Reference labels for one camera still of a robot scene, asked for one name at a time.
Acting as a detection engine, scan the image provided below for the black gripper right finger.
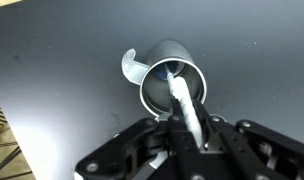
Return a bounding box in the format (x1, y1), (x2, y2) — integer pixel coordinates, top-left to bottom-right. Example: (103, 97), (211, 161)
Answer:
(192, 99), (210, 124)

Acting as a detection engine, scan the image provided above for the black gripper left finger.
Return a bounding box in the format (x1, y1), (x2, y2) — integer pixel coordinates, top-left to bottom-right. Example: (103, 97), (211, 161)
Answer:
(171, 98), (184, 121)

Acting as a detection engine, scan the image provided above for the stainless steel flask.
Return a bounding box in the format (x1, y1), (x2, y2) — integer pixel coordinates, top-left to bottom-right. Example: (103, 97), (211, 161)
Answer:
(121, 40), (207, 116)

